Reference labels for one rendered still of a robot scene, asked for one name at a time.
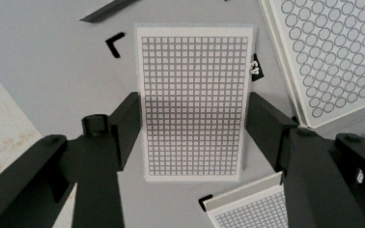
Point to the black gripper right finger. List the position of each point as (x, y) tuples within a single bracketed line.
[(316, 195)]

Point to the grey deck plate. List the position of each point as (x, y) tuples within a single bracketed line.
[(57, 72)]

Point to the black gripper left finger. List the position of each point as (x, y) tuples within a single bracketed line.
[(92, 160)]

